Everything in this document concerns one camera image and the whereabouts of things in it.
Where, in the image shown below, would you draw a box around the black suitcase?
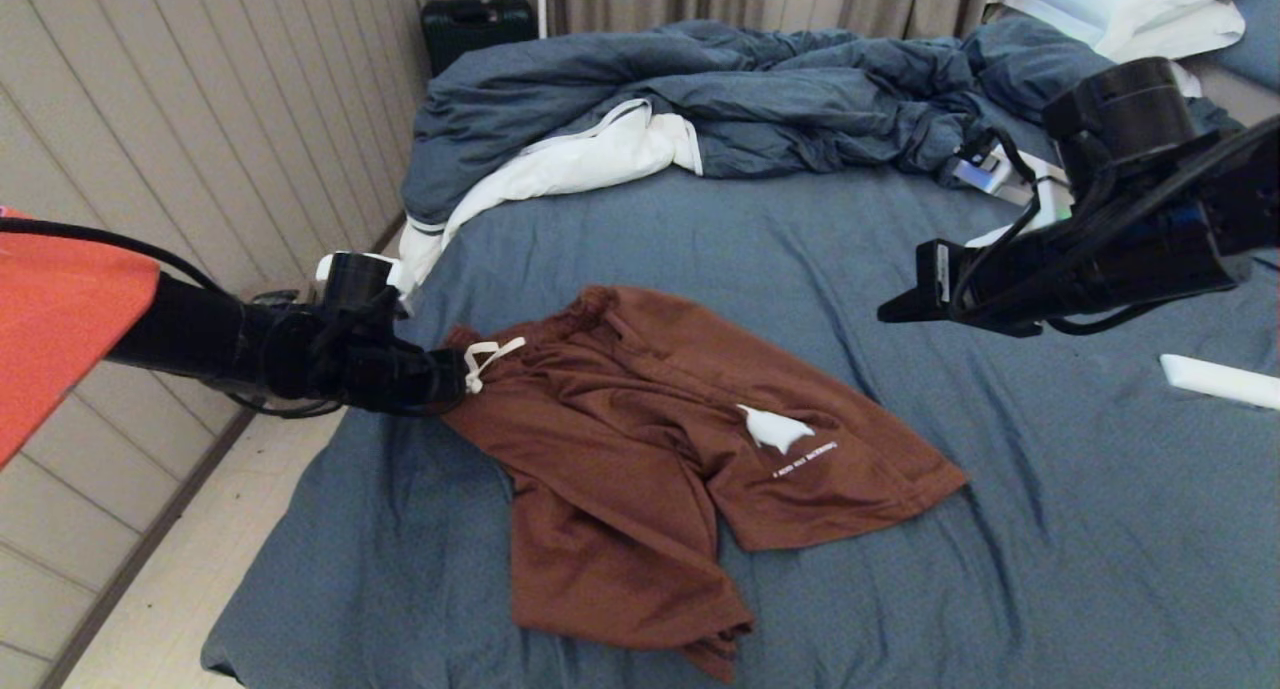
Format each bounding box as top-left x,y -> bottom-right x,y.
421,0 -> 538,76

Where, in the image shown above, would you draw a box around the flat white rectangular object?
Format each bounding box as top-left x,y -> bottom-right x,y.
1160,354 -> 1280,412

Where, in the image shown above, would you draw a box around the beige headboard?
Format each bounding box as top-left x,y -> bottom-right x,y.
1185,59 -> 1280,130

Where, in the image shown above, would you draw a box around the crumpled blue duvet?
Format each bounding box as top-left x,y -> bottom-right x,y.
402,14 -> 1241,232

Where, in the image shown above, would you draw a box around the brown drawstring shorts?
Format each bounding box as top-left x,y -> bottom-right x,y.
440,286 -> 969,684

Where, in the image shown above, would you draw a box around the blue bed sheet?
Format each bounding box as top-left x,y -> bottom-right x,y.
202,94 -> 1280,689

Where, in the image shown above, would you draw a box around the blue pillow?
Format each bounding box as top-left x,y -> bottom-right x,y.
1200,0 -> 1280,95

